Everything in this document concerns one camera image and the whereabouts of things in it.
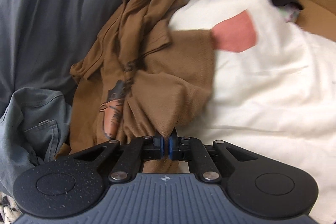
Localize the brown printed t-shirt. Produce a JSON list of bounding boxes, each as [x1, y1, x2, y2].
[[56, 0, 219, 175]]

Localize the cream bear print blanket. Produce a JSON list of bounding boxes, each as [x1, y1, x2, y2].
[[169, 0, 335, 223]]

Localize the grey green garment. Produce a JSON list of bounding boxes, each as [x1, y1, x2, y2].
[[1, 88, 72, 195]]

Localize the dark grey pillow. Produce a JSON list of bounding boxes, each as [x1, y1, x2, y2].
[[1, 0, 121, 110]]

